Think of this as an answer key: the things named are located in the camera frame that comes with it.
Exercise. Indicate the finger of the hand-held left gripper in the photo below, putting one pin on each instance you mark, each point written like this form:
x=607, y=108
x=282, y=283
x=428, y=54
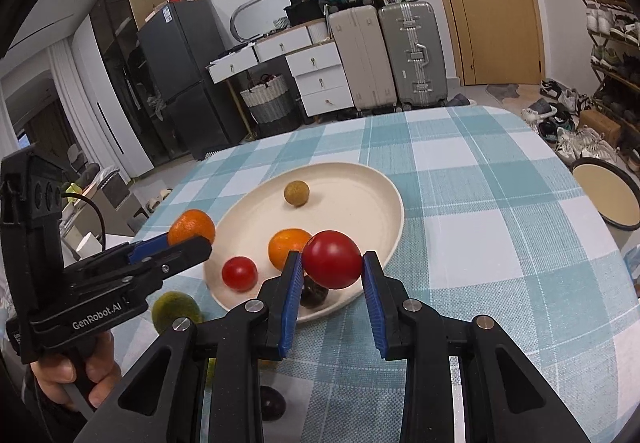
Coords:
x=147, y=248
x=185, y=255

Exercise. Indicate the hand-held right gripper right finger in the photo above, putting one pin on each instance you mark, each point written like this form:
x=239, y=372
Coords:
x=376, y=308

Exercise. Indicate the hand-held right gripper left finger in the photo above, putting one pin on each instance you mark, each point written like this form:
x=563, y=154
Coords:
x=290, y=308

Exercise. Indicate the orange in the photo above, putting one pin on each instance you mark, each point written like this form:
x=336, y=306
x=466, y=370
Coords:
x=192, y=225
x=285, y=248

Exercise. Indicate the large red tomato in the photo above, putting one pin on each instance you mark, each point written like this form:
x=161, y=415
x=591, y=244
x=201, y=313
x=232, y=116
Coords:
x=330, y=258

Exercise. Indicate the cream round plate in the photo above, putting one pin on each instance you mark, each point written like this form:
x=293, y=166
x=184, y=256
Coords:
x=345, y=203

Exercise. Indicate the small brown round fruit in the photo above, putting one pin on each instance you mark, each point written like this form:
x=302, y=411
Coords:
x=296, y=193

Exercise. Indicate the person's left hand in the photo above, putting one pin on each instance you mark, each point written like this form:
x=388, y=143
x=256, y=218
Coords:
x=52, y=375

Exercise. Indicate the dark purple fruit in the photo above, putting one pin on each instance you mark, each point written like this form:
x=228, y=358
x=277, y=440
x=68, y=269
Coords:
x=315, y=296
x=274, y=405

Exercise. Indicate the beige slippers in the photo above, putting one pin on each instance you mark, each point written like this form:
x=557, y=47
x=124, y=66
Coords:
x=159, y=198

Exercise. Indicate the yellow-green lemon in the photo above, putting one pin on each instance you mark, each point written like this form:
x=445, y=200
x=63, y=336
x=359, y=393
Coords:
x=172, y=310

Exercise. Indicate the small red tomato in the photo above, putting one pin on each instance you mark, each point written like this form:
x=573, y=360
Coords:
x=239, y=274

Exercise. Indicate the wicker basket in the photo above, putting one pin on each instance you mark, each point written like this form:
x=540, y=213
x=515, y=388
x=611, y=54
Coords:
x=270, y=105

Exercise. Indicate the dark glass wardrobe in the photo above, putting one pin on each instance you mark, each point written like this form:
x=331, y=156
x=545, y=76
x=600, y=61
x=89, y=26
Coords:
x=115, y=73

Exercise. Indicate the dark grey fridge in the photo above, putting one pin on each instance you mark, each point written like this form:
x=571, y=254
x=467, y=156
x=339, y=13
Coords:
x=185, y=73

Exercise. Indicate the white desk with drawers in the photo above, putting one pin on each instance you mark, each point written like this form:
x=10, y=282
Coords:
x=320, y=78

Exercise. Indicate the beige suitcase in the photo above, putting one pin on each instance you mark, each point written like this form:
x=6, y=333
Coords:
x=362, y=63

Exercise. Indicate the oval metal hoop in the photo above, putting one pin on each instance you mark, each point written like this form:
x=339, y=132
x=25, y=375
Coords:
x=240, y=13

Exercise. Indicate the grey floor cloth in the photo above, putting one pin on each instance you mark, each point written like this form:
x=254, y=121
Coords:
x=502, y=92

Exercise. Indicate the striped white bowl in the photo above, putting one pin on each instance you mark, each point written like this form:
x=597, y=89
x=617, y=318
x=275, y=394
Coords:
x=281, y=24

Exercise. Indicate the round black-rimmed tan stool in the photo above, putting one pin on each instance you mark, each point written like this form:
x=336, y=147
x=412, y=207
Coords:
x=600, y=188

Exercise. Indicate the silver suitcase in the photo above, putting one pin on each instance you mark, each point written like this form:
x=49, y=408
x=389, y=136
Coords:
x=412, y=55

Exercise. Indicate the scattered loose sneakers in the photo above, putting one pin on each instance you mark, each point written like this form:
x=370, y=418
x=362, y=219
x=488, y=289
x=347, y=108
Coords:
x=565, y=123

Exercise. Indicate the black storage box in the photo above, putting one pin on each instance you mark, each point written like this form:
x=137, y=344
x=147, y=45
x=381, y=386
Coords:
x=304, y=14

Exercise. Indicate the brown cardboard box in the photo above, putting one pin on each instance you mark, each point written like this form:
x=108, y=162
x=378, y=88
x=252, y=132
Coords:
x=600, y=128

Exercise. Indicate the tan wooden door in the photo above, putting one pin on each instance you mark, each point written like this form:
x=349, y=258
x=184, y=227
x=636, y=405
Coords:
x=490, y=23

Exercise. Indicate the wooden shoe rack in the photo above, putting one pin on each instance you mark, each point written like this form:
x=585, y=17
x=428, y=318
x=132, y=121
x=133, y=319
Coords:
x=597, y=68

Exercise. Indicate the rows of racked shoes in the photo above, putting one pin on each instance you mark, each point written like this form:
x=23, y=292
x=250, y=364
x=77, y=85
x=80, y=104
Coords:
x=610, y=23

